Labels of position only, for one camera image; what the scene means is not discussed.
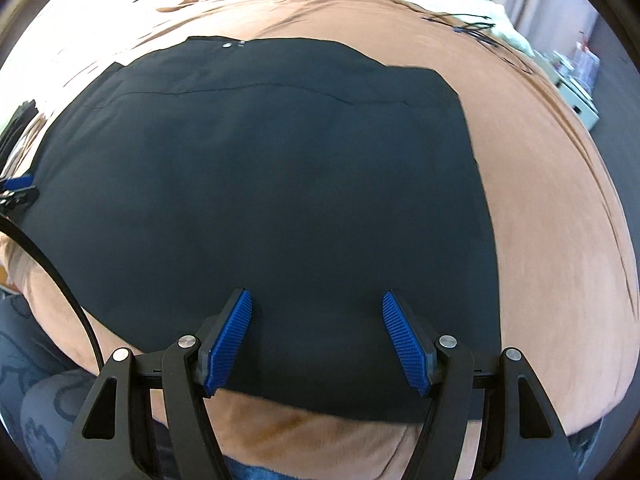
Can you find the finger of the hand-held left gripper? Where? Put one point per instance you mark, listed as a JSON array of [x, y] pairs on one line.
[[20, 181]]

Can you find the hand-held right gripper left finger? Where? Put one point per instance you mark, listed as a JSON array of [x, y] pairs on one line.
[[227, 342]]

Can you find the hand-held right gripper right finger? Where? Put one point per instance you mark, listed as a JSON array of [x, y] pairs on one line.
[[405, 342]]

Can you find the black jacket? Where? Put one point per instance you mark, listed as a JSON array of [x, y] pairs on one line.
[[250, 185]]

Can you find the folded black garment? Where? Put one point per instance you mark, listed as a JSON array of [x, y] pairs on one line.
[[20, 117]]

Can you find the person's patterned grey pants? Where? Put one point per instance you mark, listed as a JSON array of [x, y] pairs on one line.
[[40, 410]]

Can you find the white nightstand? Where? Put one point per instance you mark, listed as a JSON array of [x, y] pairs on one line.
[[580, 105]]

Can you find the pink striped bag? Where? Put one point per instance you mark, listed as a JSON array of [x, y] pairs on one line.
[[587, 62]]

